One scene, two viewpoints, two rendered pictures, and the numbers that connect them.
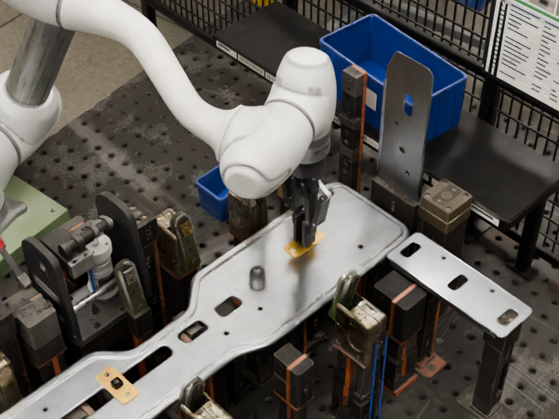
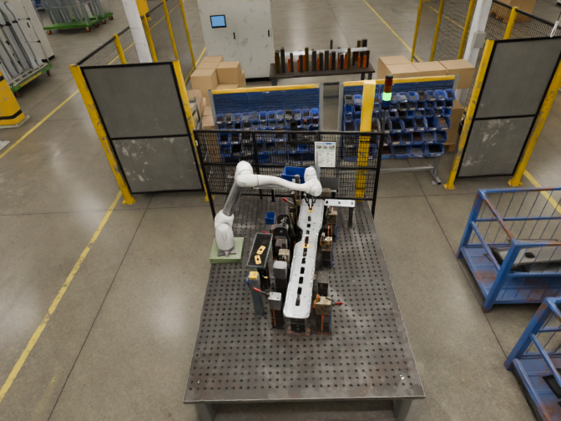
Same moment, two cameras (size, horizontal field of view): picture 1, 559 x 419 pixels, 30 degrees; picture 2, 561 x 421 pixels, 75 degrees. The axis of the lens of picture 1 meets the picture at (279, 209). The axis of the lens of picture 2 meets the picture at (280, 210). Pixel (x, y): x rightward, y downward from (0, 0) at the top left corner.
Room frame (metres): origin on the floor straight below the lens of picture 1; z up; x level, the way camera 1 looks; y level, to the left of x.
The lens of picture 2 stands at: (-0.62, 1.71, 3.20)
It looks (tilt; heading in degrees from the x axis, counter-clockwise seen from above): 39 degrees down; 325
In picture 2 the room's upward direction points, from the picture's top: 5 degrees counter-clockwise
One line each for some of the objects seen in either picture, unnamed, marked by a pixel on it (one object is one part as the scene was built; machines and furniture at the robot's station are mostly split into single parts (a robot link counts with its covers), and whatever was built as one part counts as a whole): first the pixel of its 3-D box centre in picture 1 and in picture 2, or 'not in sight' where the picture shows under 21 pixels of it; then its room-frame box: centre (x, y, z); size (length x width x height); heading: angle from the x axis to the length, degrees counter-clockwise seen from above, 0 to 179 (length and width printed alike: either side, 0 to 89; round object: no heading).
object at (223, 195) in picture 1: (224, 193); (270, 218); (1.84, 0.14, 0.74); 0.11 x 0.10 x 0.09; 133
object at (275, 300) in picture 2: not in sight; (276, 311); (0.80, 0.83, 0.88); 0.11 x 0.10 x 0.36; 43
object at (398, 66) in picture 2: not in sight; (416, 104); (2.60, -3.38, 0.68); 1.20 x 0.80 x 1.35; 54
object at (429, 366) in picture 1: (424, 314); not in sight; (1.37, -0.30, 0.84); 0.11 x 0.06 x 0.29; 43
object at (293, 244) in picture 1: (304, 241); not in sight; (1.41, -0.05, 1.03); 0.08 x 0.04 x 0.01; 133
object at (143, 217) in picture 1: (145, 285); not in sight; (1.40, 0.27, 0.91); 0.07 x 0.05 x 0.42; 43
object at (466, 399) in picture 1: (494, 365); (350, 215); (1.24, -0.42, 0.84); 0.11 x 0.06 x 0.29; 43
